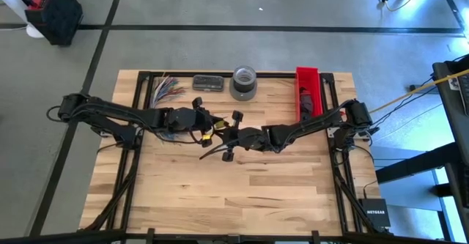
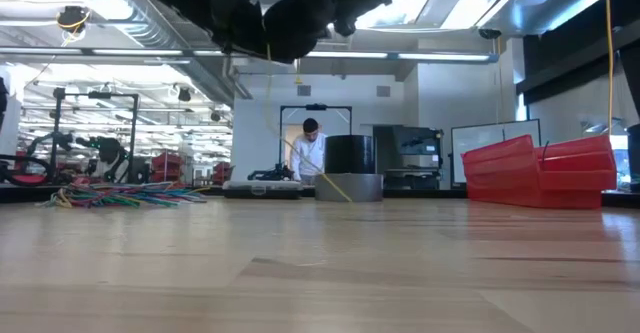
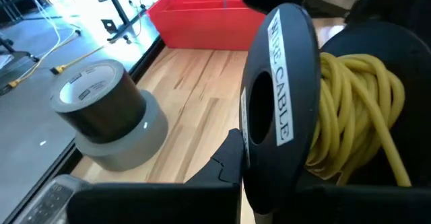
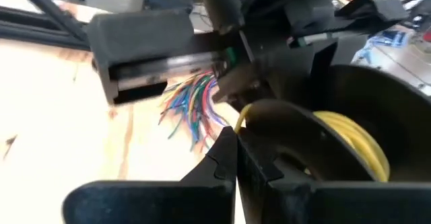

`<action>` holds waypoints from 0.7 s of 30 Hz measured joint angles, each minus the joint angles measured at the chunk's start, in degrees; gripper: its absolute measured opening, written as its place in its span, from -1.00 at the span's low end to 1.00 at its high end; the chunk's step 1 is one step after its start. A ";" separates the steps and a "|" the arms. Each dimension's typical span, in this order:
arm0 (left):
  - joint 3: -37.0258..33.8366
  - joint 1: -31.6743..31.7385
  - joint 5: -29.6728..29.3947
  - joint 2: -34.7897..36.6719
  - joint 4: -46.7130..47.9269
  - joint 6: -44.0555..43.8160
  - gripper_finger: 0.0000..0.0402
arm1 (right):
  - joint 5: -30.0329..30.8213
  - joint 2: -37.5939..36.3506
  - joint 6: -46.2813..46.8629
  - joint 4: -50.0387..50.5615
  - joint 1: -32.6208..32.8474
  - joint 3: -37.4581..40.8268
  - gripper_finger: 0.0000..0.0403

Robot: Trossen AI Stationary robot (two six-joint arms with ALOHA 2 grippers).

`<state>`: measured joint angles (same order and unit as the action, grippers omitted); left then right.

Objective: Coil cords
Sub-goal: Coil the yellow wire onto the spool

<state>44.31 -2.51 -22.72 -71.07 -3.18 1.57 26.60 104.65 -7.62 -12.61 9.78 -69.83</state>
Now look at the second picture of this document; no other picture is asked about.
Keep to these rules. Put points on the black background robot arm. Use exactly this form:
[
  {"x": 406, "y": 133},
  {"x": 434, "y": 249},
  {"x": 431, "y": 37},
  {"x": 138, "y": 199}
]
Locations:
[
  {"x": 57, "y": 140},
  {"x": 272, "y": 174},
  {"x": 105, "y": 150}
]

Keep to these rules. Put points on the ceiling light strip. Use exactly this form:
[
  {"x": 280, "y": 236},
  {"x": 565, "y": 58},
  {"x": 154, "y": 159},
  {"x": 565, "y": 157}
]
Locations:
[
  {"x": 425, "y": 56},
  {"x": 100, "y": 51}
]

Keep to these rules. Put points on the person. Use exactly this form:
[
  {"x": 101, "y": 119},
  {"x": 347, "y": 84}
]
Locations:
[{"x": 310, "y": 153}]

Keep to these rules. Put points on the black tape roll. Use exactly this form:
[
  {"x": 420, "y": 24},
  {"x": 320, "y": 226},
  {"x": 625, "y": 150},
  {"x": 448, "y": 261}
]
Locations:
[{"x": 350, "y": 155}]

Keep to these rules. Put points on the black equipment cabinet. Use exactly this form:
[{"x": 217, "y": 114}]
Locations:
[{"x": 407, "y": 145}]

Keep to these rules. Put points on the red storage bins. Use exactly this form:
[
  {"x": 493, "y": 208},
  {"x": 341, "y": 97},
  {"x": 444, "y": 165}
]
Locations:
[
  {"x": 222, "y": 172},
  {"x": 167, "y": 165}
]

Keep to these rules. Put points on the dark plastic parts case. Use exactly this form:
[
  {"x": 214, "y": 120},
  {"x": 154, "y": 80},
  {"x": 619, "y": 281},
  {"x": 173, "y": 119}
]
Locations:
[{"x": 262, "y": 190}]

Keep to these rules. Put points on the whiteboard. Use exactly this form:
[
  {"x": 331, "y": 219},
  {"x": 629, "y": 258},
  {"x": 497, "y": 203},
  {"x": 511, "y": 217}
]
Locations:
[{"x": 480, "y": 133}]

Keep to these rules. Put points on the red plastic bin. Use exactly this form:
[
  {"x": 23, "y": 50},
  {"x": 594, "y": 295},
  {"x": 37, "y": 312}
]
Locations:
[{"x": 525, "y": 178}]

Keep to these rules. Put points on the grey wall vent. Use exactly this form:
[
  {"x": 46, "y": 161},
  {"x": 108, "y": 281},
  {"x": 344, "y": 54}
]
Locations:
[
  {"x": 304, "y": 90},
  {"x": 383, "y": 91}
]

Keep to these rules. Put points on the black gantry frame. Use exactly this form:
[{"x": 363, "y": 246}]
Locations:
[
  {"x": 132, "y": 138},
  {"x": 316, "y": 107}
]

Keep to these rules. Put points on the silver ventilation duct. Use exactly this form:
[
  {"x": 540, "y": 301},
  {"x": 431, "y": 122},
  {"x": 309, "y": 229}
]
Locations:
[{"x": 210, "y": 80}]

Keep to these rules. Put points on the grey duct tape roll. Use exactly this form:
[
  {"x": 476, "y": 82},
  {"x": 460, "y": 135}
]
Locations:
[{"x": 365, "y": 188}]

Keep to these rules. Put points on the ceiling dome camera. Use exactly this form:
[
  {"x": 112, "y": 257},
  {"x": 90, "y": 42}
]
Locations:
[{"x": 490, "y": 34}]

